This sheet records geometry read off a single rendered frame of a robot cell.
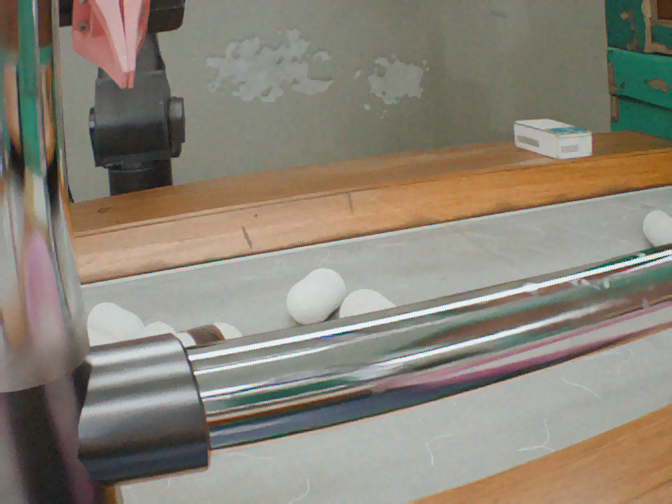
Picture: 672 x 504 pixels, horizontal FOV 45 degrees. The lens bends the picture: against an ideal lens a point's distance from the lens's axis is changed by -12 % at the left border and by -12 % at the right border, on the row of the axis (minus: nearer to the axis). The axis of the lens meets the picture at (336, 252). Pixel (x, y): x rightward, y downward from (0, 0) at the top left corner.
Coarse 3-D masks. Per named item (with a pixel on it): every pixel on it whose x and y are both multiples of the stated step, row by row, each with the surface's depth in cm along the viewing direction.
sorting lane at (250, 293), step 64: (640, 192) 62; (256, 256) 51; (320, 256) 51; (384, 256) 51; (448, 256) 50; (512, 256) 49; (576, 256) 49; (192, 320) 42; (256, 320) 42; (512, 384) 34; (576, 384) 33; (640, 384) 32; (256, 448) 30; (320, 448) 30; (384, 448) 30; (448, 448) 29; (512, 448) 29
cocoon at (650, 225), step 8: (648, 216) 49; (656, 216) 49; (664, 216) 48; (648, 224) 49; (656, 224) 48; (664, 224) 47; (648, 232) 49; (656, 232) 48; (664, 232) 47; (656, 240) 48; (664, 240) 47
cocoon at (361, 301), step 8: (352, 296) 39; (360, 296) 38; (368, 296) 38; (376, 296) 38; (344, 304) 39; (352, 304) 38; (360, 304) 38; (368, 304) 37; (376, 304) 37; (384, 304) 37; (392, 304) 37; (344, 312) 38; (352, 312) 38; (360, 312) 37
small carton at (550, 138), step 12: (540, 120) 67; (516, 132) 67; (528, 132) 65; (540, 132) 64; (552, 132) 62; (564, 132) 62; (576, 132) 62; (588, 132) 63; (516, 144) 67; (528, 144) 65; (540, 144) 64; (552, 144) 62; (564, 144) 62; (576, 144) 62; (588, 144) 63; (552, 156) 63; (564, 156) 62; (576, 156) 63
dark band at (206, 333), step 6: (210, 324) 36; (186, 330) 35; (192, 330) 35; (198, 330) 35; (204, 330) 35; (210, 330) 35; (216, 330) 35; (192, 336) 35; (198, 336) 35; (204, 336) 35; (210, 336) 35; (216, 336) 35; (222, 336) 35; (198, 342) 35; (204, 342) 35
